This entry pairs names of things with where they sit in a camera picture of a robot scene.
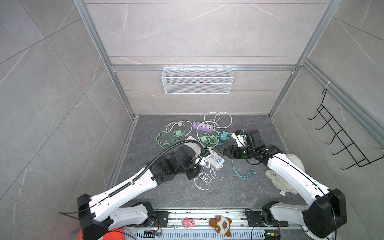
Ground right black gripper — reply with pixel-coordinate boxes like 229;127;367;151
223;145;256;159

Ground white pastel power strip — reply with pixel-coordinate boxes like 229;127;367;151
185;143;225;170

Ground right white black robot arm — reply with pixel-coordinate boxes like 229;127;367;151
224;130;347;240

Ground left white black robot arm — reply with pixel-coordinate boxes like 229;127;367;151
76;140;207;240

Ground teal charger plug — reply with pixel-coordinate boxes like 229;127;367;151
219;131;230;141

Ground purple power strip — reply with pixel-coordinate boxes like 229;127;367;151
193;122;214;133

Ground white plush dog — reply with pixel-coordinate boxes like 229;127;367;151
265;154;305;195

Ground small pink plush toy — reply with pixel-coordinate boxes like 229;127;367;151
182;218;196;229

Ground brown white plush toy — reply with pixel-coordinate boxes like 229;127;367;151
209;216;233;237

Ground red monster plush toy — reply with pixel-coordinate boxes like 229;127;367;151
77;227;125;240

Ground white coiled power cord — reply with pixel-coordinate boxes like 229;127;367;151
194;111;233;136

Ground white wire mesh basket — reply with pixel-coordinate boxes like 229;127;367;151
162;67;234;95

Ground black wall hook rack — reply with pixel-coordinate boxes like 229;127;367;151
308;89;384;170

